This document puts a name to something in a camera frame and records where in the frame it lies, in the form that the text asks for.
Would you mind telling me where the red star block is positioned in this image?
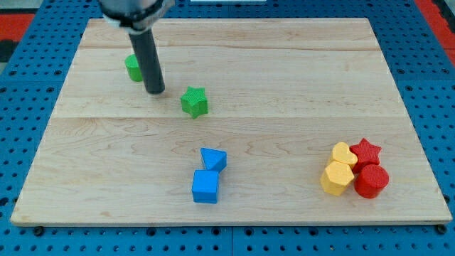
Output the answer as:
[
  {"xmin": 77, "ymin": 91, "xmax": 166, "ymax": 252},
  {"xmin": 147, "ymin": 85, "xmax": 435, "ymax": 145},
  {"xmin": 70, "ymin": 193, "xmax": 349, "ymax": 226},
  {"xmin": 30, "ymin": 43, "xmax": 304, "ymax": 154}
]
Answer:
[{"xmin": 349, "ymin": 138, "xmax": 382, "ymax": 174}]

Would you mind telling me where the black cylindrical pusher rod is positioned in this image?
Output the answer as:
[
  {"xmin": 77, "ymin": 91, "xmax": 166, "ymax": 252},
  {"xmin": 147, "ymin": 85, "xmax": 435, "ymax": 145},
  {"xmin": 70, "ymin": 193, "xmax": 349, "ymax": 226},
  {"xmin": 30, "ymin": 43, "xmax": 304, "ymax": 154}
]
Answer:
[{"xmin": 129, "ymin": 29, "xmax": 165, "ymax": 95}]

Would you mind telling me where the green star block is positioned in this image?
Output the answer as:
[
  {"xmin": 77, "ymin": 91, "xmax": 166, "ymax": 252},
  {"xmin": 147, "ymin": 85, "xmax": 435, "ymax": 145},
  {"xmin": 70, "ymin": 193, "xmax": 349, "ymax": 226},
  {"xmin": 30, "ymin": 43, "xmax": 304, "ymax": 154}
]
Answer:
[{"xmin": 181, "ymin": 86, "xmax": 208, "ymax": 119}]

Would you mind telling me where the yellow heart block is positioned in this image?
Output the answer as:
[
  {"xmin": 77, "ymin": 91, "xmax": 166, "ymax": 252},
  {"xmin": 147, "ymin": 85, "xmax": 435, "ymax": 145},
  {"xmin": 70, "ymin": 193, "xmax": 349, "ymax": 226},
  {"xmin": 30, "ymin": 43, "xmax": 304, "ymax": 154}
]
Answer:
[{"xmin": 327, "ymin": 142, "xmax": 358, "ymax": 169}]

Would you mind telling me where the blue triangle block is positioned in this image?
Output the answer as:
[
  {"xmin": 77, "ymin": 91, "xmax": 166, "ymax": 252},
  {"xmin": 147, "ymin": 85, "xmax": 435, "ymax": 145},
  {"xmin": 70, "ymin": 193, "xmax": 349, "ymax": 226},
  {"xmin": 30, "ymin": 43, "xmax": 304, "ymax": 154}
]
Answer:
[{"xmin": 200, "ymin": 148, "xmax": 227, "ymax": 173}]

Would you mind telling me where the blue cube block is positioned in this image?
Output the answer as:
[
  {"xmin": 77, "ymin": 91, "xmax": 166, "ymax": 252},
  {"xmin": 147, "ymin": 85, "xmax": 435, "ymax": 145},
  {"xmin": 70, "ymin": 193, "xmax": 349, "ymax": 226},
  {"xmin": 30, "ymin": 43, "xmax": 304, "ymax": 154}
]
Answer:
[{"xmin": 191, "ymin": 170, "xmax": 219, "ymax": 203}]

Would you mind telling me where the yellow hexagon block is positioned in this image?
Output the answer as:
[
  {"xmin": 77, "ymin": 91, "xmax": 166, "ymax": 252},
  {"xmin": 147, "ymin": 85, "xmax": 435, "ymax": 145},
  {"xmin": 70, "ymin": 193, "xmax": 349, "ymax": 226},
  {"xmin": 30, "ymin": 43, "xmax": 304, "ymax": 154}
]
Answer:
[{"xmin": 320, "ymin": 161, "xmax": 355, "ymax": 196}]

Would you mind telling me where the green cylinder block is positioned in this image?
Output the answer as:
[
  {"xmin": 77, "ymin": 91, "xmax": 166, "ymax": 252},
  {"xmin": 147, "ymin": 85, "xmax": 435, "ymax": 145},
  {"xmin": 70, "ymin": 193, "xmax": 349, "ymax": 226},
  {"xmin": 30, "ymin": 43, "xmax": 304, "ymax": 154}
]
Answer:
[{"xmin": 124, "ymin": 54, "xmax": 143, "ymax": 82}]

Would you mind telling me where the red cylinder block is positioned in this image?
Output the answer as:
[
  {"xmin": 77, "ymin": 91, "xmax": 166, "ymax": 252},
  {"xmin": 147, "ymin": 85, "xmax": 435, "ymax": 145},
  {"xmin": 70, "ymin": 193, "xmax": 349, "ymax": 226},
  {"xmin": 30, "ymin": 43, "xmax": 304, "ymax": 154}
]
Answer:
[{"xmin": 354, "ymin": 164, "xmax": 390, "ymax": 199}]

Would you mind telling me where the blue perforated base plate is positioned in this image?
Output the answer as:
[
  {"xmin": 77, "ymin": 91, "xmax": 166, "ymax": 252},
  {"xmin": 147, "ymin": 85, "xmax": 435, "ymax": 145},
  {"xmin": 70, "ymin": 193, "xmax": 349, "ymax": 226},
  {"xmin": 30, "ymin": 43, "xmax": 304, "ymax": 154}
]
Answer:
[{"xmin": 1, "ymin": 1, "xmax": 454, "ymax": 255}]

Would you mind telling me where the light wooden board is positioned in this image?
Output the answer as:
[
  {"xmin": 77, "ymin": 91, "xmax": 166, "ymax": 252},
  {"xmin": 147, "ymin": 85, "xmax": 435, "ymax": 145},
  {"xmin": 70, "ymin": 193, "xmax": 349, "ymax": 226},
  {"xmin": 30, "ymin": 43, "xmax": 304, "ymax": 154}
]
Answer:
[{"xmin": 11, "ymin": 18, "xmax": 452, "ymax": 227}]

